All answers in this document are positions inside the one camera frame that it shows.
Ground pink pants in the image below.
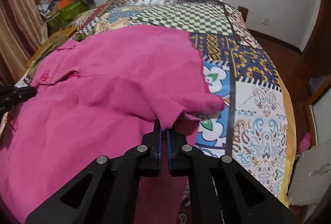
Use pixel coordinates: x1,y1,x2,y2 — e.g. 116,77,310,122
1,25,224,223

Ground striped pink curtain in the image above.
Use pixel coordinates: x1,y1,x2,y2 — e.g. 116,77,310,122
1,0,48,86

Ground patchwork patterned bedspread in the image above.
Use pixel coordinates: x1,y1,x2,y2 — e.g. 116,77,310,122
15,0,297,224

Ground wooden door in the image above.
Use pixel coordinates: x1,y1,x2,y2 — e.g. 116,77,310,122
299,0,330,90

